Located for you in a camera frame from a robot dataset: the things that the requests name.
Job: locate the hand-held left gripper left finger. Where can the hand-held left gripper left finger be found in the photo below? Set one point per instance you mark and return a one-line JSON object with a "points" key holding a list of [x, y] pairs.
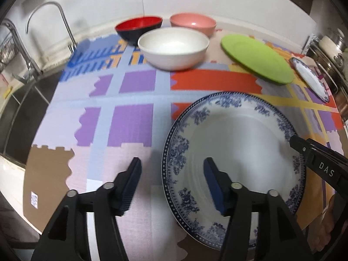
{"points": [[132, 186]]}

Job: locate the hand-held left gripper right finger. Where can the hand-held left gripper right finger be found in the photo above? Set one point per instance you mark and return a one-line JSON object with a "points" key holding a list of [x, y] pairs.
{"points": [[214, 187]]}

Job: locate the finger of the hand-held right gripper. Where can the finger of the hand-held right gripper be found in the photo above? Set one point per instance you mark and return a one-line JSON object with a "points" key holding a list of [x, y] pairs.
{"points": [[323, 165]]}

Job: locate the large blue floral white plate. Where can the large blue floral white plate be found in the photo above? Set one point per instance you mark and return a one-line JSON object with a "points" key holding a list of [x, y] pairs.
{"points": [[244, 130]]}

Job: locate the small blue floral white plate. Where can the small blue floral white plate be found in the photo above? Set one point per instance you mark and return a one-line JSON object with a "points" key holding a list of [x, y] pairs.
{"points": [[310, 77]]}

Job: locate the green plate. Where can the green plate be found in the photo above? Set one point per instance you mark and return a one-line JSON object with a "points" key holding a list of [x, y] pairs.
{"points": [[255, 57]]}

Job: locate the white bowl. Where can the white bowl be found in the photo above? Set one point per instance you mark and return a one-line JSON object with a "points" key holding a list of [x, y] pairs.
{"points": [[174, 57]]}

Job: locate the pink bowl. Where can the pink bowl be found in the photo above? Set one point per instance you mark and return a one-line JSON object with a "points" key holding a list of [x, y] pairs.
{"points": [[195, 28]]}

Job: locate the red and black bowl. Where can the red and black bowl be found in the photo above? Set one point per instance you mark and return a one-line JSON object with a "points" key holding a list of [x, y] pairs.
{"points": [[136, 24]]}

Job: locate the person's right hand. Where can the person's right hand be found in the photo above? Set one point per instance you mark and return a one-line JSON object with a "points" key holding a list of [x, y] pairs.
{"points": [[326, 228]]}

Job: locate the steel pot rack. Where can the steel pot rack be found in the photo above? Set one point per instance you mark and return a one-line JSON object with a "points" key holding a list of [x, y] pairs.
{"points": [[331, 70]]}

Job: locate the white label sticker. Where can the white label sticker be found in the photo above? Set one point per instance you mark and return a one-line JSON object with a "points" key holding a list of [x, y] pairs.
{"points": [[34, 199]]}

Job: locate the colourful patterned table mat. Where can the colourful patterned table mat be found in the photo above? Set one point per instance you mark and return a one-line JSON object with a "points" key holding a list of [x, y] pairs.
{"points": [[130, 84]]}

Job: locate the white pot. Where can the white pot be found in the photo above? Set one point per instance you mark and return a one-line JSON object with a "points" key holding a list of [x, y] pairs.
{"points": [[330, 45]]}

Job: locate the steel sink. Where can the steel sink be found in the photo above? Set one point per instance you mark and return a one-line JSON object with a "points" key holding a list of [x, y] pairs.
{"points": [[21, 108]]}

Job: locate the steel sink faucet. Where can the steel sink faucet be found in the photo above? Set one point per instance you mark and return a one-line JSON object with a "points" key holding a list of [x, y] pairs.
{"points": [[23, 51]]}

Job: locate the curved steel gooseneck faucet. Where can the curved steel gooseneck faucet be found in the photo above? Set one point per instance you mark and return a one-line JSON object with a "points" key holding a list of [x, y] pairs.
{"points": [[66, 24]]}

